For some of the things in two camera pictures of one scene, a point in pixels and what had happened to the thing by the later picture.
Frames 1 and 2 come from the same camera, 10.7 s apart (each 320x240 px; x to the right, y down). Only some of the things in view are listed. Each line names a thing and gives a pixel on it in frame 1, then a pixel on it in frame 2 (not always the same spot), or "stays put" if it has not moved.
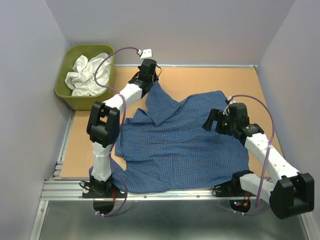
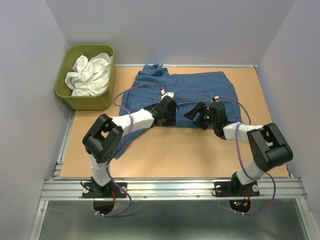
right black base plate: x=232 y=189 stays put
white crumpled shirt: x=81 y=80 stays put
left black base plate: x=101 y=190 stays put
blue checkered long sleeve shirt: x=166 y=146 -> x=191 y=90
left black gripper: x=154 y=76 -> x=171 y=120
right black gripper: x=216 y=115 -> x=201 y=108
